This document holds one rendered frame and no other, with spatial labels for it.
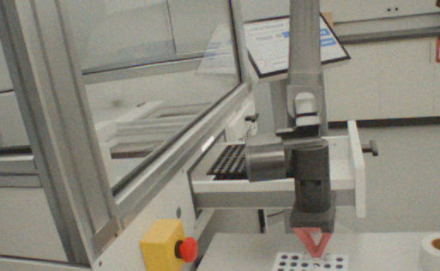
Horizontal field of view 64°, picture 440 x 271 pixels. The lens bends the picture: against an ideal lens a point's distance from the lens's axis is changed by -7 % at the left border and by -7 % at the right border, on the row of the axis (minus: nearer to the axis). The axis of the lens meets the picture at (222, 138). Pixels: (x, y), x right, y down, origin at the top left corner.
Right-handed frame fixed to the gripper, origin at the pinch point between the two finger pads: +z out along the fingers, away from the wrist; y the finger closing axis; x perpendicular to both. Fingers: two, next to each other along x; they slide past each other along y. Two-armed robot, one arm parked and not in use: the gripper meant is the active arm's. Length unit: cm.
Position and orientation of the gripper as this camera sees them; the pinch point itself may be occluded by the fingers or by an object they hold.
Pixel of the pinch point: (316, 251)
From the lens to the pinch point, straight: 66.2
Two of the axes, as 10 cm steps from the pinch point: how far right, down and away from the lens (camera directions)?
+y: -3.2, 3.2, -8.9
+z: 1.4, 9.5, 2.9
